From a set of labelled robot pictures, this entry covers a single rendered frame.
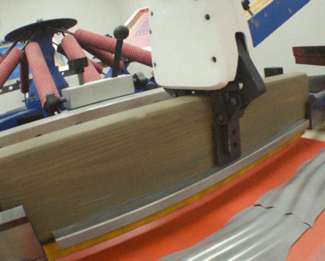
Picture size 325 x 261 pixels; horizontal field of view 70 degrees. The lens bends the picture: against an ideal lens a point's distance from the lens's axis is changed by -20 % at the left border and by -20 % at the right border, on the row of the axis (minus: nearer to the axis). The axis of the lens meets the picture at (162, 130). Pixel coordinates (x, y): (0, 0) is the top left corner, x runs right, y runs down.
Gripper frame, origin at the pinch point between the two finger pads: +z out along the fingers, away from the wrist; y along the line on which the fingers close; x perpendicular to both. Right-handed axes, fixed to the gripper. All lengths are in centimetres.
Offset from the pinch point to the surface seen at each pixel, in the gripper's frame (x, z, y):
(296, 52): 106, -6, -44
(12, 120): -17, 1, -70
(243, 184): 2.9, 6.0, 1.3
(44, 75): -6, -10, -50
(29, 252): -19.4, 2.3, 2.8
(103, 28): 167, -77, -412
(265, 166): 8.0, 6.1, 0.6
